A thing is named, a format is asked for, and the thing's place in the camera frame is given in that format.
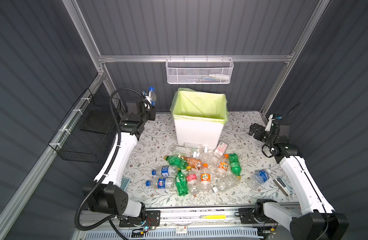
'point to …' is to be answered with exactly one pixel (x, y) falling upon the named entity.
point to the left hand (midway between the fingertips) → (148, 105)
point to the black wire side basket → (87, 132)
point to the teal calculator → (125, 183)
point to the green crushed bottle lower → (181, 184)
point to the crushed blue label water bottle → (259, 177)
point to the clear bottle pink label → (192, 181)
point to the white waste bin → (207, 134)
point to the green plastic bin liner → (187, 103)
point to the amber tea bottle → (193, 163)
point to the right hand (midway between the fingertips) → (261, 129)
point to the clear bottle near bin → (188, 148)
